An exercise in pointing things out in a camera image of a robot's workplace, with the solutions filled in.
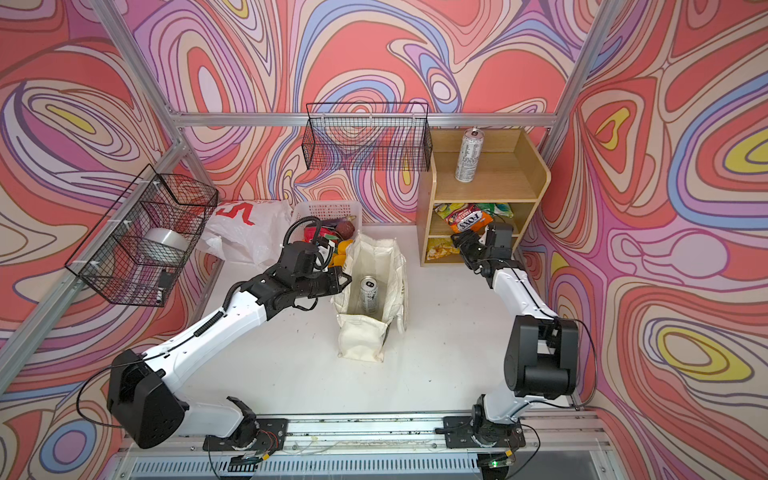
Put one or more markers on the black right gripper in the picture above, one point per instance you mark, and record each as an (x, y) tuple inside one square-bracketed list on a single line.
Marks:
[(464, 242)]

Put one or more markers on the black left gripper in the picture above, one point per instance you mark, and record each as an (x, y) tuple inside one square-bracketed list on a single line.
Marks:
[(335, 280)]

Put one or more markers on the white plastic grocery bag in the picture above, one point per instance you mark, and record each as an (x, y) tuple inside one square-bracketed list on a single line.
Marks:
[(247, 232)]

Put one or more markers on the cream canvas tote bag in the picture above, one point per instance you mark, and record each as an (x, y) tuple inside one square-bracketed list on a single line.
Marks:
[(362, 337)]

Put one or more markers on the silver drink can front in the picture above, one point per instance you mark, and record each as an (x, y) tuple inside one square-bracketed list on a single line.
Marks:
[(369, 294)]

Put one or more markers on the silver drink can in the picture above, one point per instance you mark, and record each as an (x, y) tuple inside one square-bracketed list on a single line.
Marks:
[(469, 154), (369, 294)]

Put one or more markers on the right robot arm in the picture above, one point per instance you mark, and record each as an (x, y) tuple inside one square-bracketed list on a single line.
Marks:
[(541, 362)]

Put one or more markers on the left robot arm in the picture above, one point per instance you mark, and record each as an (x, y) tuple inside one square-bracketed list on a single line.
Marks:
[(144, 393)]

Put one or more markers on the yellow corn chips bag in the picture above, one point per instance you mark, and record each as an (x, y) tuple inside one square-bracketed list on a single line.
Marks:
[(439, 248)]

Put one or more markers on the green snack bag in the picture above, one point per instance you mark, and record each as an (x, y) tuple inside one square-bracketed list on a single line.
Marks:
[(445, 210)]

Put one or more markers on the silver drink can back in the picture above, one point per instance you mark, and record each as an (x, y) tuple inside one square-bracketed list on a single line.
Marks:
[(469, 154)]

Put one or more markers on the dark red toy fruit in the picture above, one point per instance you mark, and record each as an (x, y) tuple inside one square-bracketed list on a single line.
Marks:
[(345, 229)]

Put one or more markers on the white plastic perforated basket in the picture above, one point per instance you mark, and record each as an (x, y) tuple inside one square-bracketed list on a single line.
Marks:
[(329, 212)]

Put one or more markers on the wooden shelf unit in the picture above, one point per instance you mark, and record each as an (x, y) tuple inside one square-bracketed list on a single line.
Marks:
[(510, 171)]

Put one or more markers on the black wire basket left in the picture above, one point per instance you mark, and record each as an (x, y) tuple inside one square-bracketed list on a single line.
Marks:
[(145, 240)]

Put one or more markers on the black wire basket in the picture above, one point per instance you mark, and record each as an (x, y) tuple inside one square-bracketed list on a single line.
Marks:
[(367, 136), (145, 240)]

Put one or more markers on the black wire basket back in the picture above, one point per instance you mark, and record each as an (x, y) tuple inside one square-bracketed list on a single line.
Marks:
[(367, 136)]

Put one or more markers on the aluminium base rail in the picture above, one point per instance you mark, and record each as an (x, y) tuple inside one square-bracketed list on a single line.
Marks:
[(557, 445)]

